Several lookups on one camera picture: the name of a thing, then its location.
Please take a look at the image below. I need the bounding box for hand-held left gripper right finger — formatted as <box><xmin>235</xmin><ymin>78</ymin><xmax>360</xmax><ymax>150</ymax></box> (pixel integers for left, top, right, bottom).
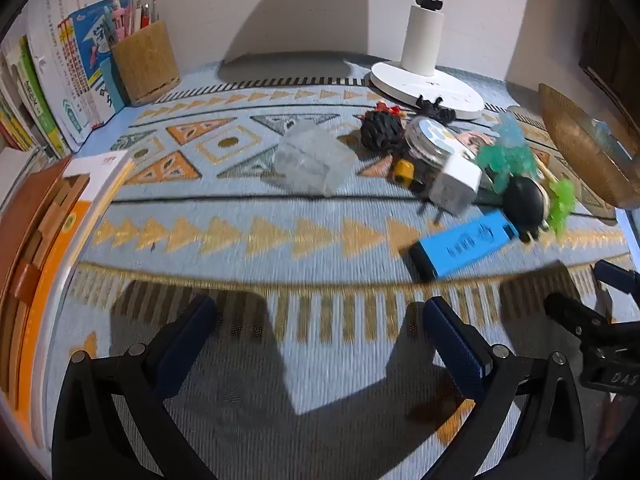
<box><xmin>422</xmin><ymin>296</ymin><xmax>587</xmax><ymax>480</ymax></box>

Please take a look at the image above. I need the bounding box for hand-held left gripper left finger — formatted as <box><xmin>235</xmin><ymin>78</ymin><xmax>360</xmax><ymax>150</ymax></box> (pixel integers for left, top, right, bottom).
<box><xmin>51</xmin><ymin>294</ymin><xmax>221</xmax><ymax>480</ymax></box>

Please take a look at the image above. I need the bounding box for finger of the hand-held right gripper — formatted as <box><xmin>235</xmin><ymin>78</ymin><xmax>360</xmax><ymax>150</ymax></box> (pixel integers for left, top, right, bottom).
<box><xmin>594</xmin><ymin>260</ymin><xmax>640</xmax><ymax>301</ymax></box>
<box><xmin>544</xmin><ymin>292</ymin><xmax>608</xmax><ymax>333</ymax></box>

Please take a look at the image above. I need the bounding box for gold ribbed glass bowl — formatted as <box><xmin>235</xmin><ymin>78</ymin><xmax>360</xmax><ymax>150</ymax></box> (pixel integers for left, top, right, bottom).
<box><xmin>537</xmin><ymin>82</ymin><xmax>640</xmax><ymax>208</ymax></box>

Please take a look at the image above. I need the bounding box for green translucent toy figure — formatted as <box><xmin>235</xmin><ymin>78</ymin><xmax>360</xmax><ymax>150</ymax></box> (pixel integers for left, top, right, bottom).
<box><xmin>475</xmin><ymin>132</ymin><xmax>538</xmax><ymax>193</ymax></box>

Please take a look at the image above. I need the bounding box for pale blue translucent toy figure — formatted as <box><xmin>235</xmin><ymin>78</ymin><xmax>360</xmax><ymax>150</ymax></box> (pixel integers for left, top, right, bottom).
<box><xmin>497</xmin><ymin>110</ymin><xmax>526</xmax><ymax>148</ymax></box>

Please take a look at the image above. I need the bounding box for person's right hand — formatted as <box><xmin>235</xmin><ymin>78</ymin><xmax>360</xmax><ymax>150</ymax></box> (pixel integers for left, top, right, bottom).
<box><xmin>602</xmin><ymin>392</ymin><xmax>625</xmax><ymax>442</ymax></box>

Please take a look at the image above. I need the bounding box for bright green translucent toy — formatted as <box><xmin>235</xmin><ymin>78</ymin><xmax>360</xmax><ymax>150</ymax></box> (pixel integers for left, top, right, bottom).
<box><xmin>545</xmin><ymin>177</ymin><xmax>577</xmax><ymax>238</ymax></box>

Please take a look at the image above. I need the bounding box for blue rectangular pen device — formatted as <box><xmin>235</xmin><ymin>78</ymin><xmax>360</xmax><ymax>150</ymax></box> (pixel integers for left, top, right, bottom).
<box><xmin>410</xmin><ymin>210</ymin><xmax>521</xmax><ymax>282</ymax></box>

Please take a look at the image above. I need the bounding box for black round gadget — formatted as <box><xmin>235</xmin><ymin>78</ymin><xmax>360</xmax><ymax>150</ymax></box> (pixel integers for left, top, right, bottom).
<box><xmin>501</xmin><ymin>176</ymin><xmax>551</xmax><ymax>243</ymax></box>

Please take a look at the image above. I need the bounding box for thin wooden stick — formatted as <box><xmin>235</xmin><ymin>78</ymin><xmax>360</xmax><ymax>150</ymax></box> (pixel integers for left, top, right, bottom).
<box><xmin>530</xmin><ymin>152</ymin><xmax>558</xmax><ymax>183</ymax></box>

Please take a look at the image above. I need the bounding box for blue patterned mat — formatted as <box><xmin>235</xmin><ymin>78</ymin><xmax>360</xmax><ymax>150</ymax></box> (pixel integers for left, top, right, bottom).
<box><xmin>30</xmin><ymin>60</ymin><xmax>636</xmax><ymax>480</ymax></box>

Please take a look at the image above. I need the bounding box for pale blue plastic piece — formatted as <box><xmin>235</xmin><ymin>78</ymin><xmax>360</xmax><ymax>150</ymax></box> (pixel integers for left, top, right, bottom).
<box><xmin>592</xmin><ymin>120</ymin><xmax>617</xmax><ymax>145</ymax></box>

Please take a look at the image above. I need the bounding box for white power adapter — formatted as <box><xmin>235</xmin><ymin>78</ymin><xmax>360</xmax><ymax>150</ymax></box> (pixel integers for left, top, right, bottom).
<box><xmin>417</xmin><ymin>152</ymin><xmax>483</xmax><ymax>228</ymax></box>

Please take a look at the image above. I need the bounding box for yellow black plastic gadget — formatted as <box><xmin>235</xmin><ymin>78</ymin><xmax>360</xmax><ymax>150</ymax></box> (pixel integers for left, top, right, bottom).
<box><xmin>391</xmin><ymin>158</ymin><xmax>431</xmax><ymax>193</ymax></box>

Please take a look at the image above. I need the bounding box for pink flat tape case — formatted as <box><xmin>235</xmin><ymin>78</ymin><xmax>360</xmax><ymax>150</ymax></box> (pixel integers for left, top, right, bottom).
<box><xmin>454</xmin><ymin>129</ymin><xmax>496</xmax><ymax>155</ymax></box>

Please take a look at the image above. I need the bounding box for brown leather notebook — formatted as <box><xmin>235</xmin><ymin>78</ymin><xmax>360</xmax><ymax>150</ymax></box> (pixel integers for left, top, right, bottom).
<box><xmin>0</xmin><ymin>156</ymin><xmax>92</xmax><ymax>401</ymax></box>

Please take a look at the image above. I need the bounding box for clear correction tape dispenser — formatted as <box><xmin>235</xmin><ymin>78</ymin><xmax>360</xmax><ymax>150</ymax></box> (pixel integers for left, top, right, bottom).
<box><xmin>404</xmin><ymin>116</ymin><xmax>463</xmax><ymax>166</ymax></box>

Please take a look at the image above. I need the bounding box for clear plastic box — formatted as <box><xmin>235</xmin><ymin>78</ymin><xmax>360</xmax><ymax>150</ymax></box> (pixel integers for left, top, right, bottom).
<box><xmin>272</xmin><ymin>121</ymin><xmax>358</xmax><ymax>198</ymax></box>

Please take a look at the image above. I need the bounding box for black crumpled ball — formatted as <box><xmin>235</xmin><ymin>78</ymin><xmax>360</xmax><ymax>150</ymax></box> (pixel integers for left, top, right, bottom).
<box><xmin>360</xmin><ymin>110</ymin><xmax>408</xmax><ymax>153</ymax></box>

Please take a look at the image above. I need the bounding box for stack of white papers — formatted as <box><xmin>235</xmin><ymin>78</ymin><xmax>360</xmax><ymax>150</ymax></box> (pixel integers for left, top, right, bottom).
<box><xmin>0</xmin><ymin>147</ymin><xmax>51</xmax><ymax>206</ymax></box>

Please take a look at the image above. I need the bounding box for small black toy figure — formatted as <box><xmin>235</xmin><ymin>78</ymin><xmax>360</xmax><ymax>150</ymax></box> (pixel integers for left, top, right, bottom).
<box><xmin>415</xmin><ymin>94</ymin><xmax>457</xmax><ymax>122</ymax></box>

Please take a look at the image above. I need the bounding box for cork pen holder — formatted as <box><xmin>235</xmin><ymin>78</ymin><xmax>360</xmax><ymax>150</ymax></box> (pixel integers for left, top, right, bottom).
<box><xmin>110</xmin><ymin>20</ymin><xmax>182</xmax><ymax>107</ymax></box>

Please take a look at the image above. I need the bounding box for row of books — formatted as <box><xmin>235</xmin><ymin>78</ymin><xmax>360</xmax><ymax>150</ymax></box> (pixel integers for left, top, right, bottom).
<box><xmin>0</xmin><ymin>0</ymin><xmax>136</xmax><ymax>161</ymax></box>

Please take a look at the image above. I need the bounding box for white desk lamp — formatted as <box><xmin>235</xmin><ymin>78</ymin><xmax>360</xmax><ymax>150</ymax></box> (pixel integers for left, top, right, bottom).
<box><xmin>370</xmin><ymin>0</ymin><xmax>485</xmax><ymax>121</ymax></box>

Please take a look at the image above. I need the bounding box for bunch of pens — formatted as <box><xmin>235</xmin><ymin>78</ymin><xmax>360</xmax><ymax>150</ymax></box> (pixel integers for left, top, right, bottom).
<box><xmin>102</xmin><ymin>0</ymin><xmax>160</xmax><ymax>46</ymax></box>

